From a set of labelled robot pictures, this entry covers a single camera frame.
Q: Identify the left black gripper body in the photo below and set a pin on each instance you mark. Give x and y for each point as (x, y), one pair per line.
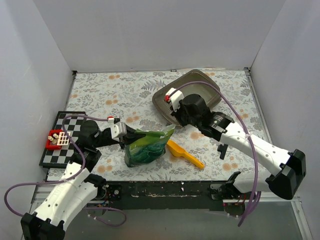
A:
(124, 139)

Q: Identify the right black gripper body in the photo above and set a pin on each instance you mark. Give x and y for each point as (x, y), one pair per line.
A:
(178, 117)

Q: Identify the grey litter box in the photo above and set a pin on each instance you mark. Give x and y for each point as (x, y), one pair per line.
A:
(211, 97)

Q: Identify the green litter bag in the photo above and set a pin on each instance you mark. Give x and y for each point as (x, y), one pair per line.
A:
(149, 148)

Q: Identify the yellow plastic scoop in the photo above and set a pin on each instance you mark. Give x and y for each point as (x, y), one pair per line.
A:
(180, 152)

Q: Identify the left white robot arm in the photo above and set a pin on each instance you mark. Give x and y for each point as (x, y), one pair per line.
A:
(78, 185)

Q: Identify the black white checkerboard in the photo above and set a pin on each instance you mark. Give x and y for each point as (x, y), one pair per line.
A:
(70, 121)

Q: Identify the red tray with pieces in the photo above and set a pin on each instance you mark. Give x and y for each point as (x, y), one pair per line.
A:
(56, 139)

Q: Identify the small black clip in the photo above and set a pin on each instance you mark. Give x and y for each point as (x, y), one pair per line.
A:
(222, 149)

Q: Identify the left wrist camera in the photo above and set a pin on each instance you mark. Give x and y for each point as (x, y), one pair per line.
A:
(118, 129)

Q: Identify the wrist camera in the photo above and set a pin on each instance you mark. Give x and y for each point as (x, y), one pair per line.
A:
(174, 96)
(118, 129)

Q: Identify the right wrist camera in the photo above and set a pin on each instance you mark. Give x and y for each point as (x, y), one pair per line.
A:
(174, 96)

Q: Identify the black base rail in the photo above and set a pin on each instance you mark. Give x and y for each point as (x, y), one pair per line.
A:
(162, 195)

